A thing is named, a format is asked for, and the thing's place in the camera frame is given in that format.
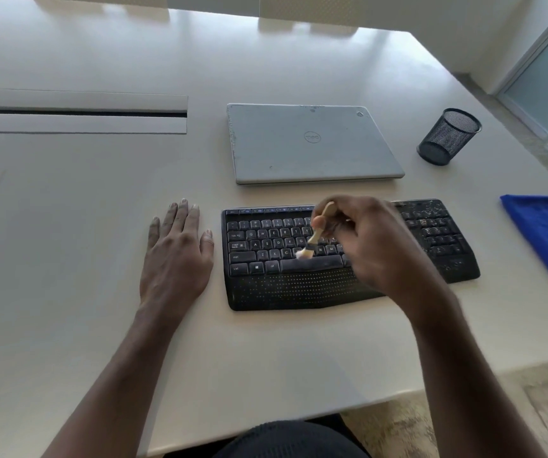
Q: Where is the person's right hand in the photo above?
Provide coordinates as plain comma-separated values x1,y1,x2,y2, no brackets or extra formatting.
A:
311,195,463,330

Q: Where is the person's left hand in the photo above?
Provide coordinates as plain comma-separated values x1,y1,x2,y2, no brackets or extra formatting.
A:
139,198,216,318

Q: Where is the small wooden brush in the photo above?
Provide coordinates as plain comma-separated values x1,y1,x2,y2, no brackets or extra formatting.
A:
295,201,336,261

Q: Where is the black keyboard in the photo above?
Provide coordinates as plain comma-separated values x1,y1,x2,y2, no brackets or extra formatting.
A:
221,198,481,312

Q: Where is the person's left forearm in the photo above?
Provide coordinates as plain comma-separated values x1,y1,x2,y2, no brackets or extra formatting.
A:
40,305,184,458

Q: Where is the person's right forearm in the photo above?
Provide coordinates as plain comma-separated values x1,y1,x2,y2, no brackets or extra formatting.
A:
412,305,548,458

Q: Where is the person's black clothing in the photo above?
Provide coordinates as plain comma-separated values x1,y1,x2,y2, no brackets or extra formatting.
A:
164,413,373,458

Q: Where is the silver laptop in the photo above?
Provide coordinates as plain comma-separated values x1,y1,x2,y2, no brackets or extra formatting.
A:
226,102,406,186

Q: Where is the black mesh pen holder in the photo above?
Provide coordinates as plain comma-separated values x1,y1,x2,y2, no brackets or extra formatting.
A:
416,108,483,167

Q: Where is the frosted glass door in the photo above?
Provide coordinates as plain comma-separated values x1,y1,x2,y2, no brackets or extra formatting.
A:
488,0,548,144

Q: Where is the grey desk cable slot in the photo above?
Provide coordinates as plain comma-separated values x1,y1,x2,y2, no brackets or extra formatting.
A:
0,88,189,135

